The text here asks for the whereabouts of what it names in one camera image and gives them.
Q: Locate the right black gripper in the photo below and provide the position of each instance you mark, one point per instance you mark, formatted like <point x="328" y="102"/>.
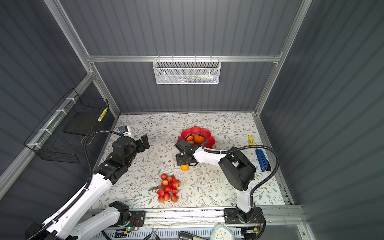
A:
<point x="179" y="161"/>

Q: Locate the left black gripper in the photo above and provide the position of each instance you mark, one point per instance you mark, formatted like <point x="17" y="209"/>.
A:
<point x="140" y="147"/>

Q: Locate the small orange fake tangerine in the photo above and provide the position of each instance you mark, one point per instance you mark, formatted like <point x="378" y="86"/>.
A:
<point x="184" y="167"/>

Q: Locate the large fake orange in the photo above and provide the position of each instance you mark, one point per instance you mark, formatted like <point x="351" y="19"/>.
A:
<point x="199" y="139"/>

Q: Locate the red fake grape bunch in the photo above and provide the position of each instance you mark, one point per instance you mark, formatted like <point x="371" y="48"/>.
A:
<point x="168" y="189"/>

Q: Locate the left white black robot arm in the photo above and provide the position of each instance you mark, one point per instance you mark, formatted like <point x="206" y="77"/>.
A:
<point x="65" y="225"/>

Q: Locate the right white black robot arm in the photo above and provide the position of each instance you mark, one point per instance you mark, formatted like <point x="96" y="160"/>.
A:
<point x="239" y="172"/>

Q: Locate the red flower-shaped fruit bowl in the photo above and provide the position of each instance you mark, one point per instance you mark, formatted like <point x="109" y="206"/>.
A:
<point x="197" y="130"/>

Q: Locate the yellow item in black basket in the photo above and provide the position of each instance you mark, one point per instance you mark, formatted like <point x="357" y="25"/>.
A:
<point x="102" y="115"/>

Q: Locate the yellow marker on table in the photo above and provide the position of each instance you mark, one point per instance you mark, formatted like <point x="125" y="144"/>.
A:
<point x="250" y="140"/>

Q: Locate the blue tool on table edge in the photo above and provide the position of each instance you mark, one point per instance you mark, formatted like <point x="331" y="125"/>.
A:
<point x="263" y="161"/>

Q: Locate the items in white basket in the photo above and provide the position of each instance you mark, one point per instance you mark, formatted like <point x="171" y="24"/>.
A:
<point x="201" y="79"/>

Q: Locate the white clock at front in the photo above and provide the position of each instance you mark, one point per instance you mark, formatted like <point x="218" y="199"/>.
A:
<point x="221" y="232"/>

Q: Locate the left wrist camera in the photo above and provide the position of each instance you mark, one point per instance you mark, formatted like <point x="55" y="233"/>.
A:
<point x="125" y="130"/>

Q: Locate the white wire mesh basket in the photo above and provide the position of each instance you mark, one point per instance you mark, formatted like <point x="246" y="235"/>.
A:
<point x="170" y="72"/>

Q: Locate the black wire basket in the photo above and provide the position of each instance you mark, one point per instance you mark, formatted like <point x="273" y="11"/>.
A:
<point x="61" y="137"/>

